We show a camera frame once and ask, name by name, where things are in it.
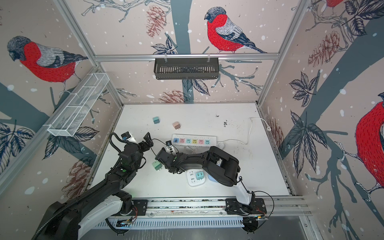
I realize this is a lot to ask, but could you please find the green plug adapter low cluster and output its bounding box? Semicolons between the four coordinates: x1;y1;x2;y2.
152;161;163;171

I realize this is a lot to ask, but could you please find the white multicolour power strip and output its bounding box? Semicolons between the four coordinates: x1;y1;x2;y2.
171;134;218;148

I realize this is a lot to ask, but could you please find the pink plug adapter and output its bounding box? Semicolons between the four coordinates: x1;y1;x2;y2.
173;122;181;130

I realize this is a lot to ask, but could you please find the white square socket cube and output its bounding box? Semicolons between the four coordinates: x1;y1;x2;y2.
186;170;206;187

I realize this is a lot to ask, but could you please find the teal plug adapter cluster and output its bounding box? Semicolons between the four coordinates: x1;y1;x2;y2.
196;171;205;181

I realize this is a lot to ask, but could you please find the blue square socket cube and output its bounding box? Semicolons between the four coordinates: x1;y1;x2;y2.
208;175;217;183

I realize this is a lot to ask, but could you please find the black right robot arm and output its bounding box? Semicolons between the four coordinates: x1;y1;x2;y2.
155;146;254;216

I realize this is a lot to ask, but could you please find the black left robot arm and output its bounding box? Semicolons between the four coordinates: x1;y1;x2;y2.
32;132;153;240

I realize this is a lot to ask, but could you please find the teal plug adapter far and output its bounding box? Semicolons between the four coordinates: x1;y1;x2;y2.
153;117;160;124

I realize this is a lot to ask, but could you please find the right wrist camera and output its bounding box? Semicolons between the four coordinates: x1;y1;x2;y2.
166;141;175;154

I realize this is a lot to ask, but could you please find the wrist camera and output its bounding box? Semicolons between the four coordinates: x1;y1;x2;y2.
121;132;138;144
166;141;175;154

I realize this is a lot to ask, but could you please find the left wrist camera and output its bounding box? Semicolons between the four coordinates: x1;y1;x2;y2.
121;132;138;144

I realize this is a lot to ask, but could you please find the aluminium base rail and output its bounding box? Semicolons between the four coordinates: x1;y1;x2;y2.
130;196;312;218

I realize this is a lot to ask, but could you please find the white mesh wall shelf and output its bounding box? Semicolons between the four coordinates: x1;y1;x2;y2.
48;73;110;137

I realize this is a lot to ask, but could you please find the black wire basket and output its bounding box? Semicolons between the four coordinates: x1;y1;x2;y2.
154;57;220;80

